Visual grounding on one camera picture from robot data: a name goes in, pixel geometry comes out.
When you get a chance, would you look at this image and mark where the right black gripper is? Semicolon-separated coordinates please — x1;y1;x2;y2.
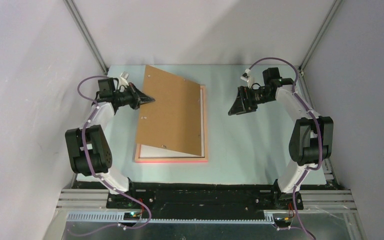
228;86;274;116

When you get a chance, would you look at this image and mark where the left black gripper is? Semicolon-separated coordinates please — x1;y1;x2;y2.
113;82;155;111

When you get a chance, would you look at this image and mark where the brown backing board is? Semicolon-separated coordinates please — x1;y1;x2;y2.
135;65;202;156

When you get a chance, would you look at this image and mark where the orange wooden picture frame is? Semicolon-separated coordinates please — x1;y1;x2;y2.
134;85;209;164

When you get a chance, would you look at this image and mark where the building and sky photo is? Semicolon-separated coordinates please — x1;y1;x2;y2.
142;99;203;158

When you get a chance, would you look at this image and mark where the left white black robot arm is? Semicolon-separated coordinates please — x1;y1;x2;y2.
64;75;155;208

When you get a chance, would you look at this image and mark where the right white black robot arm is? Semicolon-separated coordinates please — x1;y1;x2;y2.
228;67;334;209

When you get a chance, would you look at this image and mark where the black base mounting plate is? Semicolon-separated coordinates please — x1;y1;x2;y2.
72;180;339;221

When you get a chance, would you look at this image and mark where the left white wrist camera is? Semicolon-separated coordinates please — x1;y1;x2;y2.
118;71;129;87

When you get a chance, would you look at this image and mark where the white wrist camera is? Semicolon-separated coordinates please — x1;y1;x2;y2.
118;71;129;87
240;69;255;88

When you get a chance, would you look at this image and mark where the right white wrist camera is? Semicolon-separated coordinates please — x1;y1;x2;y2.
240;69;255;88

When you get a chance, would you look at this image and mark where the left aluminium corner post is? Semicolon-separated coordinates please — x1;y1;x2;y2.
63;0;109;74

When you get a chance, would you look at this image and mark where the aluminium corner post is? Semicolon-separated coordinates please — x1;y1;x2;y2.
63;0;109;74
299;0;344;71

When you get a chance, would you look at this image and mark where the aluminium front rail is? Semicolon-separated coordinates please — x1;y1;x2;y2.
56;189;357;224

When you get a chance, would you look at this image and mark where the right aluminium corner post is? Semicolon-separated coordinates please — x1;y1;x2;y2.
299;0;344;71

